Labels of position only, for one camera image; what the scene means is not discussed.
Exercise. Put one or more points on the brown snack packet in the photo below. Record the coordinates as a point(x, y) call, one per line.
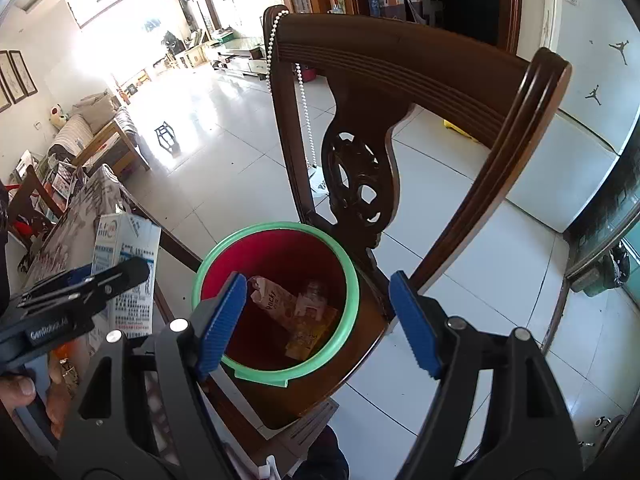
point(272, 300)

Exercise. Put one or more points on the low television cabinet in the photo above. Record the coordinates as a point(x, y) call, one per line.
point(240, 55)

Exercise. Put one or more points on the white bead strand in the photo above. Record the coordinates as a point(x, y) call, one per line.
point(307, 115)

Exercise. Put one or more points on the small dark stool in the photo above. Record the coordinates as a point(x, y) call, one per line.
point(165, 127)

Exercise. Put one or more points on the wooden chair with cushion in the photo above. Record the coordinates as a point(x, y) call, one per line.
point(25, 205)

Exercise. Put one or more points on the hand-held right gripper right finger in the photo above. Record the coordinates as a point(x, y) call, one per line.
point(415, 327)

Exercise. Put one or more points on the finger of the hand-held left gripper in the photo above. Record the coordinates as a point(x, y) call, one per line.
point(120, 275)
point(75, 277)

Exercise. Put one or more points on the person's left hand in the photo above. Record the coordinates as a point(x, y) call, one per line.
point(17, 390)

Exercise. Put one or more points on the person's dark clothing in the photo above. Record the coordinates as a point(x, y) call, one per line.
point(325, 455)

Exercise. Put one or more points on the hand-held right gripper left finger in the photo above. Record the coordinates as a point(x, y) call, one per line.
point(222, 327)

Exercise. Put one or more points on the wooden sofa with cushions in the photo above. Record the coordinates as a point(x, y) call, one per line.
point(75, 132)

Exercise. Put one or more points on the white refrigerator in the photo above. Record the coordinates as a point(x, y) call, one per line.
point(575, 160)

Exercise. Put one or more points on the dark wooden carved chair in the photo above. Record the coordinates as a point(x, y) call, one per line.
point(400, 60)

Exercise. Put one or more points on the white plush toy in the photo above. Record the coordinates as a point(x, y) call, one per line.
point(57, 114)

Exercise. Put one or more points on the framed wall picture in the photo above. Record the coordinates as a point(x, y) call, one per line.
point(3, 90)
point(22, 75)

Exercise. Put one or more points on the clear wrapper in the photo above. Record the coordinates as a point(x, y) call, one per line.
point(312, 295)

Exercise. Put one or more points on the blue and white carton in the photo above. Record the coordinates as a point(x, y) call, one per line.
point(130, 240)

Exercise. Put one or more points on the red bin with green rim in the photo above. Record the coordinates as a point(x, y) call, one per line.
point(280, 260)

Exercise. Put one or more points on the yellow wrapper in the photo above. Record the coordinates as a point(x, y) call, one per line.
point(310, 335)

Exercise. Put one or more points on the floral printed tablecloth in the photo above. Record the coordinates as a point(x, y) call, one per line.
point(85, 205)

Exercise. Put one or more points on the yellow floor item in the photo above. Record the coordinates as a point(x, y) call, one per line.
point(460, 130)

